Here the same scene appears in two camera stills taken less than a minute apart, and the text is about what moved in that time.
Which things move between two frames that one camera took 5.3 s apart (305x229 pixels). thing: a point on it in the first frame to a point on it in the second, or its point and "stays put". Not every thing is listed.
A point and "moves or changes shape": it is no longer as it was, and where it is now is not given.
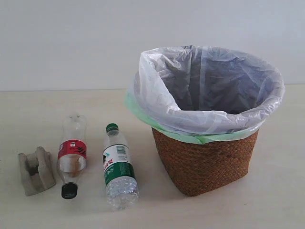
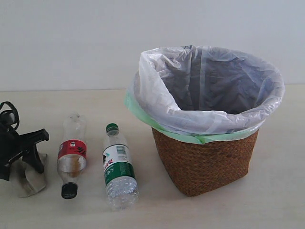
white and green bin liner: x=202 y=94 stays put
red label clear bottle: x=72 y=158 stays put
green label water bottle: x=121 y=186 stays put
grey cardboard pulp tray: x=37 y=171 moves or changes shape
